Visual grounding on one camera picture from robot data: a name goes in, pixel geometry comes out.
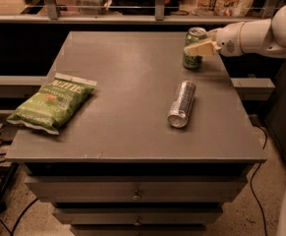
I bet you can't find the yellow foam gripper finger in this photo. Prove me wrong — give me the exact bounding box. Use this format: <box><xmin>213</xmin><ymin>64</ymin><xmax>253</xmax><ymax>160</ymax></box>
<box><xmin>206</xmin><ymin>29</ymin><xmax>220</xmax><ymax>40</ymax></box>
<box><xmin>184</xmin><ymin>39</ymin><xmax>221</xmax><ymax>56</ymax></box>

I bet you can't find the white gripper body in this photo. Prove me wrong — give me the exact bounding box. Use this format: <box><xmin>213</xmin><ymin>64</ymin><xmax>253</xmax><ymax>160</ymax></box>
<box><xmin>216</xmin><ymin>22</ymin><xmax>244</xmax><ymax>57</ymax></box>

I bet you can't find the green soda can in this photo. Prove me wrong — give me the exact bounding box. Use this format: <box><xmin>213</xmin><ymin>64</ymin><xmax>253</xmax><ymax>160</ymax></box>
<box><xmin>183</xmin><ymin>27</ymin><xmax>207</xmax><ymax>70</ymax></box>

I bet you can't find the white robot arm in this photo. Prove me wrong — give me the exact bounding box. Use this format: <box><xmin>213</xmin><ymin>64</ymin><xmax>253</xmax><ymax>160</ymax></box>
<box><xmin>184</xmin><ymin>5</ymin><xmax>286</xmax><ymax>236</ymax></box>

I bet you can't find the silver can lying down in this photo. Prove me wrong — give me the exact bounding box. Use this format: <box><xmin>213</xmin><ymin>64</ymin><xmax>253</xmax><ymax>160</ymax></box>
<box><xmin>167</xmin><ymin>81</ymin><xmax>196</xmax><ymax>128</ymax></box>

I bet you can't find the black bag behind glass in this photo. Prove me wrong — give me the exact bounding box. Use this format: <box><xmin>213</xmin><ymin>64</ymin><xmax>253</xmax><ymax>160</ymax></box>
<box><xmin>109</xmin><ymin>0</ymin><xmax>181</xmax><ymax>16</ymax></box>

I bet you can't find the grey drawer cabinet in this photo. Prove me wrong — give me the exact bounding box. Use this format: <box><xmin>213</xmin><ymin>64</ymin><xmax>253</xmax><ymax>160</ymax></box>
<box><xmin>7</xmin><ymin>31</ymin><xmax>266</xmax><ymax>236</ymax></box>

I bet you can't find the green chip bag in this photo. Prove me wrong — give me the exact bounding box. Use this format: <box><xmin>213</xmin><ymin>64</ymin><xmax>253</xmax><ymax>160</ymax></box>
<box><xmin>7</xmin><ymin>73</ymin><xmax>96</xmax><ymax>135</ymax></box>

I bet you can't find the metal railing shelf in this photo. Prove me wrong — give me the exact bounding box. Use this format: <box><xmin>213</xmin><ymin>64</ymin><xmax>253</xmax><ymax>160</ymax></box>
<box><xmin>0</xmin><ymin>0</ymin><xmax>286</xmax><ymax>25</ymax></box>

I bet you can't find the black cable on right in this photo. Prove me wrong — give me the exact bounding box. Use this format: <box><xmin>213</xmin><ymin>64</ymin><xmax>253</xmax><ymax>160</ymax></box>
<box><xmin>249</xmin><ymin>125</ymin><xmax>268</xmax><ymax>236</ymax></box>

